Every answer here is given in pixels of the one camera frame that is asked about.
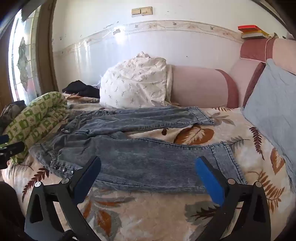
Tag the beige wall switch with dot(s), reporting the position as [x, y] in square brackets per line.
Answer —
[142, 11]

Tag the green checkered blanket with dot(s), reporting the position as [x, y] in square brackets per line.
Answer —
[34, 120]

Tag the white patterned pillow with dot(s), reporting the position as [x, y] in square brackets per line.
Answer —
[135, 85]

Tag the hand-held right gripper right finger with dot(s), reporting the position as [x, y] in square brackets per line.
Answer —
[209, 179]

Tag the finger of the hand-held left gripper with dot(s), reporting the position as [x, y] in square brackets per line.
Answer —
[11, 149]

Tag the dark grey cloth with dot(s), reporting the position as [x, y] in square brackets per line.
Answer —
[11, 110]

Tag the stack of books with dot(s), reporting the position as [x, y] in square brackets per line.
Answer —
[254, 34]

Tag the red box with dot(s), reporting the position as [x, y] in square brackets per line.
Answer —
[248, 28]

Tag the leaf print blanket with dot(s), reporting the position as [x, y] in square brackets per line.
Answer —
[148, 208]

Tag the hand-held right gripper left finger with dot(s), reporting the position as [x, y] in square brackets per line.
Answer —
[86, 179]

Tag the light blue cushion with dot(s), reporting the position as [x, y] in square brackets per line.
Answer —
[270, 111]

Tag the blue denim pants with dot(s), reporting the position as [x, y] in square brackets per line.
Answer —
[129, 150]

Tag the black cloth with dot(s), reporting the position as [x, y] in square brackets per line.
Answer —
[81, 89]

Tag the stained glass window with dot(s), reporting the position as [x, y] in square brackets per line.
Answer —
[22, 58]

